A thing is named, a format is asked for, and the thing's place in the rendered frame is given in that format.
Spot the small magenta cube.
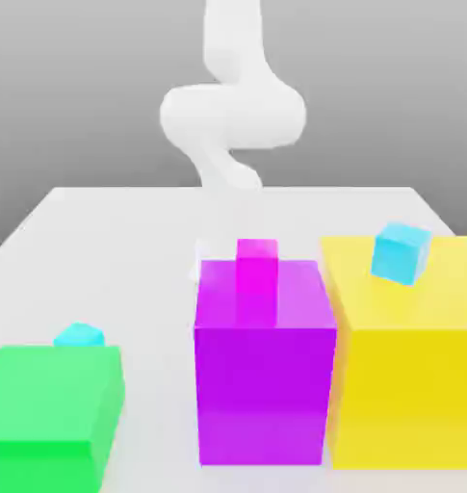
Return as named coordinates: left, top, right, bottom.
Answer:
left=235, top=237, right=279, bottom=329

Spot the small cyan cube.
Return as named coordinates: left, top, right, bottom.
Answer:
left=52, top=322, right=106, bottom=349
left=370, top=221, right=433, bottom=287

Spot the large purple box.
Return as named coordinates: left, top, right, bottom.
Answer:
left=193, top=259, right=339, bottom=468

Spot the large yellow box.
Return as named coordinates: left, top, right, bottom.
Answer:
left=320, top=235, right=467, bottom=471

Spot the large green box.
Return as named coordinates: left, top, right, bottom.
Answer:
left=0, top=344, right=127, bottom=493

